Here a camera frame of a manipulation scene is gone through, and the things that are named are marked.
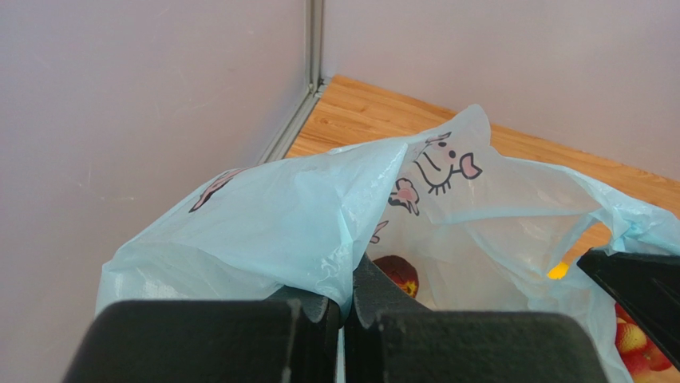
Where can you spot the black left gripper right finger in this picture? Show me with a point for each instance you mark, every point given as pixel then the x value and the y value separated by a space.
pixel 390 337

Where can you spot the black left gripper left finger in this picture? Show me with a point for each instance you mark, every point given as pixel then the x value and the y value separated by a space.
pixel 290 336

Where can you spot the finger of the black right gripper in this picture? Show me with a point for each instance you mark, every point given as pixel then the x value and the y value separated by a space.
pixel 646 287

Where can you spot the dark red apple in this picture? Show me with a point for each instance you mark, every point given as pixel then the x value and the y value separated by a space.
pixel 401 272

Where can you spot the light blue printed plastic bag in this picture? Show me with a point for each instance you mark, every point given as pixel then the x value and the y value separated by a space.
pixel 483 230

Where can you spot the red strawberry bunch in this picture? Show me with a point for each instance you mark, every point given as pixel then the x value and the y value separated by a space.
pixel 644 361

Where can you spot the left corner aluminium post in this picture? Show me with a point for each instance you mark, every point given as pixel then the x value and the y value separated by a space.
pixel 314 85

